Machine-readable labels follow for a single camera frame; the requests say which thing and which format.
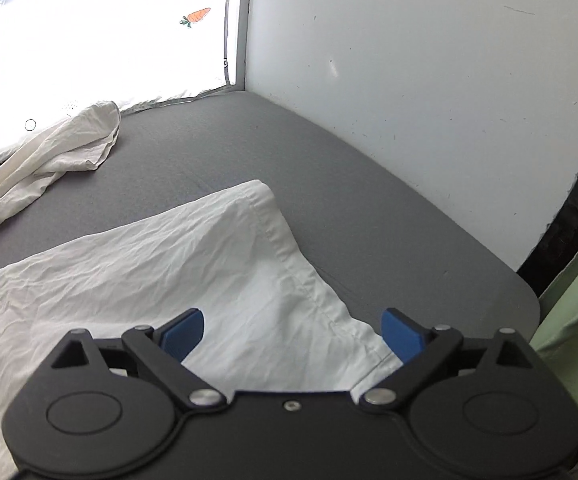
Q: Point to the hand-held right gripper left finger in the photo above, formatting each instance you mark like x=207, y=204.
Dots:
x=184, y=335

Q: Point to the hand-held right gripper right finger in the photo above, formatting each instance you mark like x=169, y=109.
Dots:
x=401, y=337

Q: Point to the white garment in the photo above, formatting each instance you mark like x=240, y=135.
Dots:
x=119, y=285

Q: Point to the cream garment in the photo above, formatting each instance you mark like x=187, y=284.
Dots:
x=69, y=145

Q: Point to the carrot printed white curtain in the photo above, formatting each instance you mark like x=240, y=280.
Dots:
x=94, y=35

